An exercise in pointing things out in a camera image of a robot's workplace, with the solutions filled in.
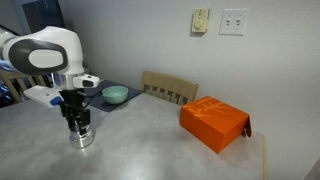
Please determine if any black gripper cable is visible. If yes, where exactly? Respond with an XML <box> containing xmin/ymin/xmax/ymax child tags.
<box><xmin>79</xmin><ymin>88</ymin><xmax>103</xmax><ymax>110</ymax></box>

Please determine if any orange cardboard box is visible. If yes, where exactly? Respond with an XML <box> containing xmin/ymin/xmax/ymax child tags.
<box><xmin>179</xmin><ymin>95</ymin><xmax>253</xmax><ymax>155</ymax></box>

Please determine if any white light switch plate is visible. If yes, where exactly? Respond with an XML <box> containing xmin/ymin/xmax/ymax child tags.
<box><xmin>218</xmin><ymin>8</ymin><xmax>251</xmax><ymax>37</ymax></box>

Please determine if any teal ceramic bowl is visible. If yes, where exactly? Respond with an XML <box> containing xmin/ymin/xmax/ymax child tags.
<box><xmin>101</xmin><ymin>85</ymin><xmax>130</xmax><ymax>105</ymax></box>

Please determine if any navy blue cloth mat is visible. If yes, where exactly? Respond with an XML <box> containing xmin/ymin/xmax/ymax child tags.
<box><xmin>83</xmin><ymin>79</ymin><xmax>144</xmax><ymax>113</ymax></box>

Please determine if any wooden chair back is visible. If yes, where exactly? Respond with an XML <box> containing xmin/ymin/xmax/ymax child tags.
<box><xmin>139</xmin><ymin>70</ymin><xmax>200</xmax><ymax>106</ymax></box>

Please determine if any silver candle tin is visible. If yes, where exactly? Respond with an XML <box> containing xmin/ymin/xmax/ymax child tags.
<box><xmin>69</xmin><ymin>127</ymin><xmax>97</xmax><ymax>149</ymax></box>

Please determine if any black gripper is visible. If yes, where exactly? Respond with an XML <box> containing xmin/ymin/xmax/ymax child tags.
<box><xmin>59</xmin><ymin>88</ymin><xmax>92</xmax><ymax>136</ymax></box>

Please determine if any beige wall thermostat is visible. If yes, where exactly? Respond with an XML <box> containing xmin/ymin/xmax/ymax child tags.
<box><xmin>191</xmin><ymin>8</ymin><xmax>211</xmax><ymax>34</ymax></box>

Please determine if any wooden chair with grey seat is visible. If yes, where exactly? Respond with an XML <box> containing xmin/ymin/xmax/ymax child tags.
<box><xmin>0</xmin><ymin>68</ymin><xmax>54</xmax><ymax>104</ymax></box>

